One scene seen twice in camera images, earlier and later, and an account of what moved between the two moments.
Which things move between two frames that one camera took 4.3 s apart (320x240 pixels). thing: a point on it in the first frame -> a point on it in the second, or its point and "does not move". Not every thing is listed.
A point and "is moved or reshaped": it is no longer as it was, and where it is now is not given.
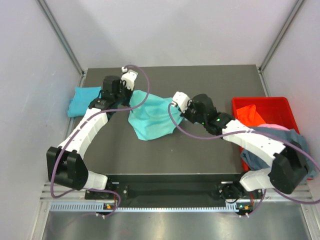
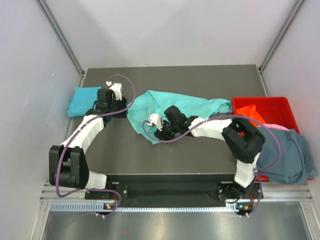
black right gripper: x=185 y=115 -> x=162 y=135
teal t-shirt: x=151 y=119 is moved or reshaped
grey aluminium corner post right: x=296 y=8 does not move
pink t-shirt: x=273 y=126 does not move
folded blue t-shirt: x=82 y=98 does not move
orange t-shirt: x=248 y=115 does not move
